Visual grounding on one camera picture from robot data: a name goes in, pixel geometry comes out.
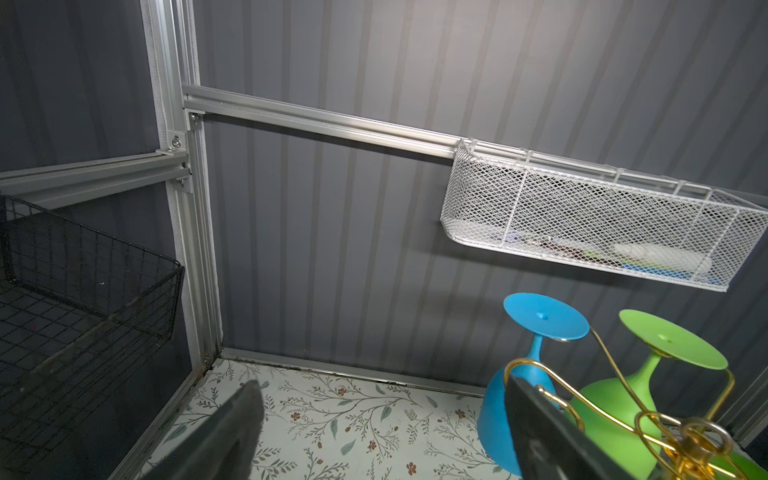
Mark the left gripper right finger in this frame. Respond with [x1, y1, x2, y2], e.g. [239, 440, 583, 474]
[505, 377, 631, 480]

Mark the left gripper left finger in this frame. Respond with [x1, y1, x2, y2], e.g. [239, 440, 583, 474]
[145, 380, 265, 479]

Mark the green wine glass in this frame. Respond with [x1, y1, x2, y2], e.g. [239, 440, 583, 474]
[570, 309, 728, 479]
[710, 452, 767, 480]

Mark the blue wine glass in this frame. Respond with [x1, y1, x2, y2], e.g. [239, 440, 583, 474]
[476, 292, 592, 478]

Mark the gold wire glass rack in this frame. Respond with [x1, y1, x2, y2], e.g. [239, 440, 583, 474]
[503, 358, 748, 479]

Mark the black wire side basket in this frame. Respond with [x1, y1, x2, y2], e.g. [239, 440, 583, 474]
[1, 195, 185, 479]

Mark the white mesh wall basket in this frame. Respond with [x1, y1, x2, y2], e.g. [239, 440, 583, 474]
[440, 140, 767, 292]

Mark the aluminium frame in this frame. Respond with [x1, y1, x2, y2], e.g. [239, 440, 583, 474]
[0, 0, 768, 480]

